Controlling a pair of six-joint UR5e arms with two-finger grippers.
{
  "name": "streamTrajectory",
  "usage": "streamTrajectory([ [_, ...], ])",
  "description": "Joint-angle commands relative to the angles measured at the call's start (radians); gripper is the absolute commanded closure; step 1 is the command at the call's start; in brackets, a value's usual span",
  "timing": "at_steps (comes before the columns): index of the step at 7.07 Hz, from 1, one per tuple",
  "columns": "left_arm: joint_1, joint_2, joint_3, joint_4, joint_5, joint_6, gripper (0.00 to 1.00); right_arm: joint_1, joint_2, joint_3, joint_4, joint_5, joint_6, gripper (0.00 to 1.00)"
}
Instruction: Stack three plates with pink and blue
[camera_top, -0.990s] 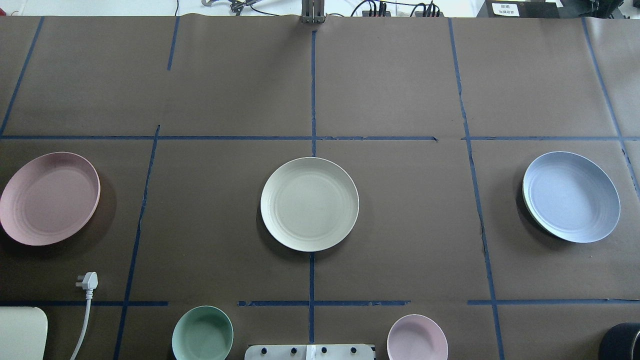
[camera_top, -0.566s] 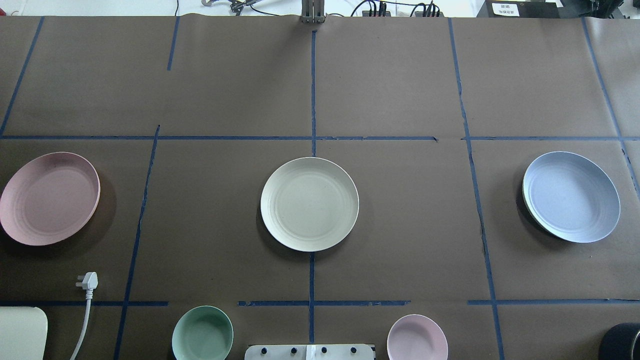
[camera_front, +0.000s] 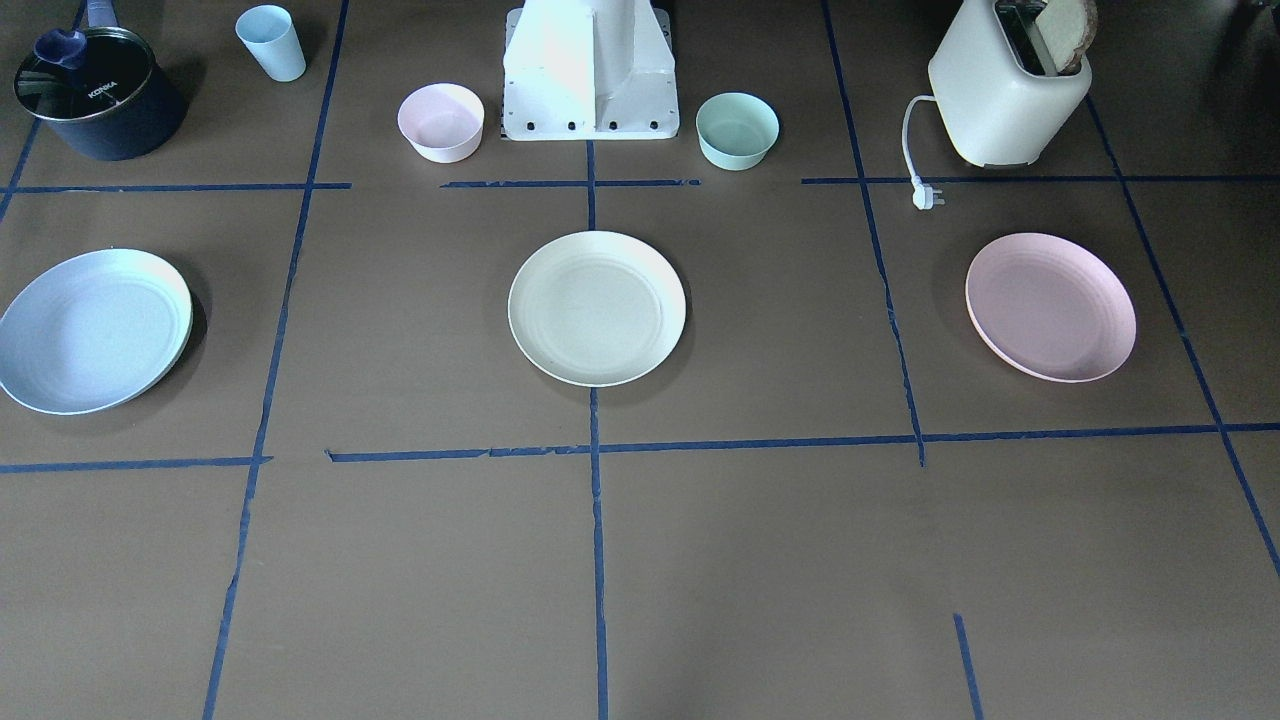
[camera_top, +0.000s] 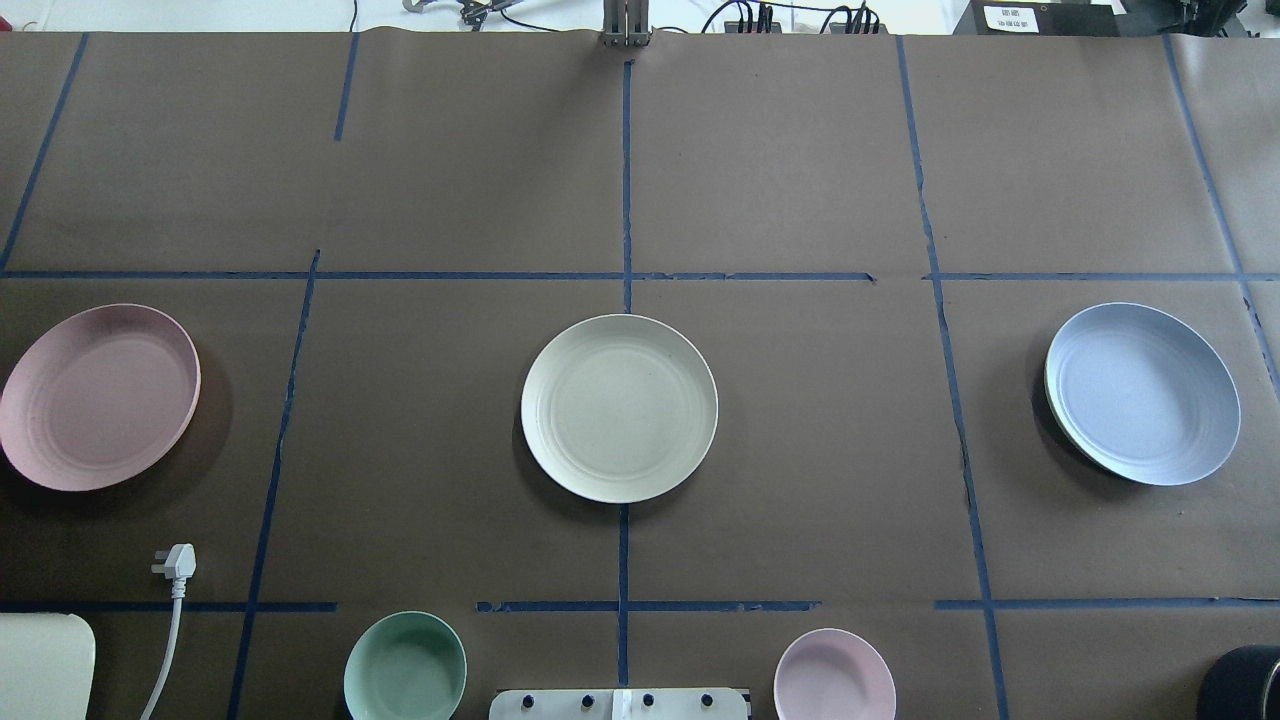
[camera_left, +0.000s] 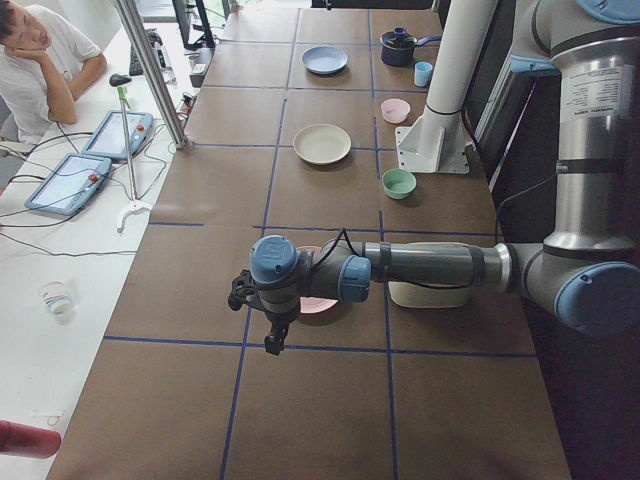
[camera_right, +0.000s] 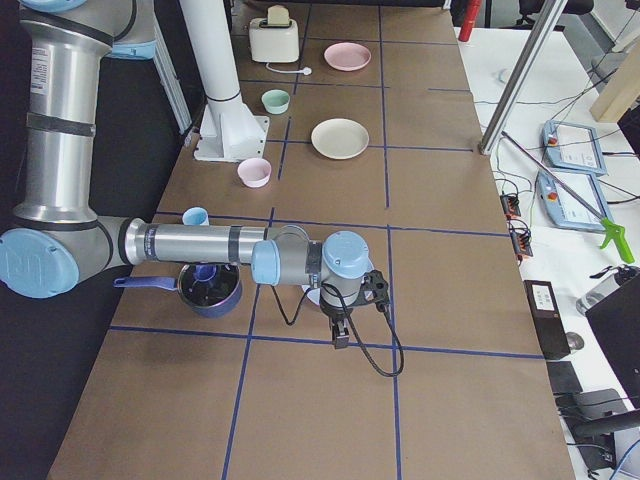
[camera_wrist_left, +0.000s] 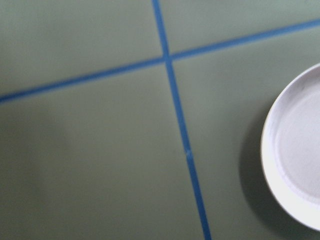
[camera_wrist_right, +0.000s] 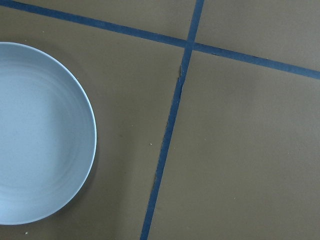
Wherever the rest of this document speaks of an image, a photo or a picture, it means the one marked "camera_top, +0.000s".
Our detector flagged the pink plate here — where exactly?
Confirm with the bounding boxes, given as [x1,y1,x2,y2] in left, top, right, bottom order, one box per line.
[1,304,202,492]

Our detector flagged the green plate under blue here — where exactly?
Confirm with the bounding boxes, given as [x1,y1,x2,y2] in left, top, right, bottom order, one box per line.
[1032,357,1100,471]

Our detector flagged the cream white plate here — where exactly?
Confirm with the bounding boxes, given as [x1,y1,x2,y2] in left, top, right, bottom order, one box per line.
[520,314,721,503]

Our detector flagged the pink bowl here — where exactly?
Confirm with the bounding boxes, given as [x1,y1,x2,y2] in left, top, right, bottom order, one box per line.
[773,628,897,719]

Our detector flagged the green bowl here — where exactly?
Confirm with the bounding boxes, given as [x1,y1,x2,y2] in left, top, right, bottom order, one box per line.
[343,611,468,719]

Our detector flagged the black box with label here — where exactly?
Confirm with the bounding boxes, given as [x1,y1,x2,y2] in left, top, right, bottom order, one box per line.
[952,1,1120,37]

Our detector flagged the white power plug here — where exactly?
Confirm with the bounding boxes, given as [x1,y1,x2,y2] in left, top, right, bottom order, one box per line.
[150,543,197,584]

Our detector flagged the cream toaster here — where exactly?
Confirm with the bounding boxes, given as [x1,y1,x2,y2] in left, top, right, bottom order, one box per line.
[1,612,96,719]

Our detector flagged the dark blue saucepan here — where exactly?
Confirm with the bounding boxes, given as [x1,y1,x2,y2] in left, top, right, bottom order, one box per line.
[1196,644,1279,719]

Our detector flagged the aluminium frame post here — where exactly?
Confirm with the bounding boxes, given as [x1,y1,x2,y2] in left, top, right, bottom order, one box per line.
[602,0,652,47]

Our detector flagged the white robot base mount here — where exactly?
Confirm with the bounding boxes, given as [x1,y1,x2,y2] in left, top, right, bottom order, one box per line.
[488,687,753,719]

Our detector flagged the white plug cable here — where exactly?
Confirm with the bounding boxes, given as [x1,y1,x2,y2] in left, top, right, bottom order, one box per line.
[140,578,187,720]

